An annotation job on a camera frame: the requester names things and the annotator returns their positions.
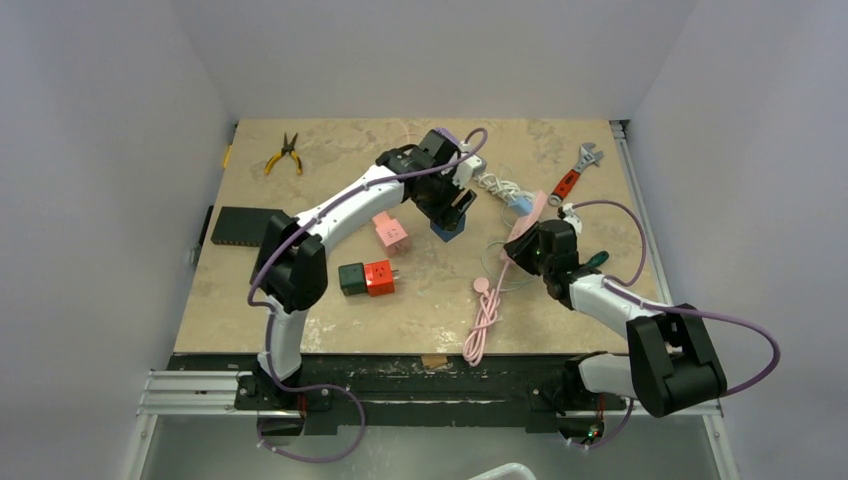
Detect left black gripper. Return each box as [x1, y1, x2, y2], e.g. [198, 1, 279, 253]
[411, 169, 473, 231]

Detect blue cube adapter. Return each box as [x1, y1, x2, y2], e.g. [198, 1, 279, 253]
[430, 215, 466, 243]

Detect pink power strip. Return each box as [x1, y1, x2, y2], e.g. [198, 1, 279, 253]
[505, 190, 548, 243]

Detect green handled screwdriver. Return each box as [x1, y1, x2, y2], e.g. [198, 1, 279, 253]
[585, 250, 610, 270]

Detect pink plug adapter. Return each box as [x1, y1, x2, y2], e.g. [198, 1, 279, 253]
[372, 211, 410, 257]

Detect red handled adjustable wrench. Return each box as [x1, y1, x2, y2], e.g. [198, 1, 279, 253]
[548, 142, 604, 207]

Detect red cube adapter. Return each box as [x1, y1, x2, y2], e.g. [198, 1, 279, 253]
[364, 259, 396, 297]

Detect yellow black needle-nose pliers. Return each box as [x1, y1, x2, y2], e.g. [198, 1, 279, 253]
[263, 133, 303, 176]

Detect black box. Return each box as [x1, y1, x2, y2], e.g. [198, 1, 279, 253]
[211, 206, 281, 248]

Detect green cube adapter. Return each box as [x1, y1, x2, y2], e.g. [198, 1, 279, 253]
[338, 263, 367, 296]

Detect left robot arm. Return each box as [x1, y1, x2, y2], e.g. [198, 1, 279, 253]
[247, 127, 488, 409]

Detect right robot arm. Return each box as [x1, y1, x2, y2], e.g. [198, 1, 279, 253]
[504, 220, 728, 418]

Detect purple socket base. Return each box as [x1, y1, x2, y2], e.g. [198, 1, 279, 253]
[435, 127, 459, 145]

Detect light blue USB charger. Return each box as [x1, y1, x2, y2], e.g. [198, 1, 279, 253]
[508, 196, 534, 217]

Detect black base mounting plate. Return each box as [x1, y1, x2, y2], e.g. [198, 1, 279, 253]
[167, 353, 627, 437]

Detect white coiled power cord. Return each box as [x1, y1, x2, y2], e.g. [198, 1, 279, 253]
[475, 172, 537, 204]

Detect light blue USB cable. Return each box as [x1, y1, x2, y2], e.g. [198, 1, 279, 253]
[482, 205, 538, 293]

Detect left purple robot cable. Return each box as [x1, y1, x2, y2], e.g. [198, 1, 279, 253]
[246, 127, 490, 463]

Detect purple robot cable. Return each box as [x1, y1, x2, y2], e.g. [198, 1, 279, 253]
[246, 127, 490, 463]
[566, 199, 782, 451]

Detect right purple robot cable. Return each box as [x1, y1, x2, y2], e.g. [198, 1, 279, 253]
[566, 199, 782, 451]

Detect pink coiled power cord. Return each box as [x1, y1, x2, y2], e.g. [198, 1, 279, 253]
[462, 261, 515, 368]

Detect aluminium frame rail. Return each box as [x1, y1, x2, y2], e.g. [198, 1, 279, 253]
[136, 371, 723, 418]

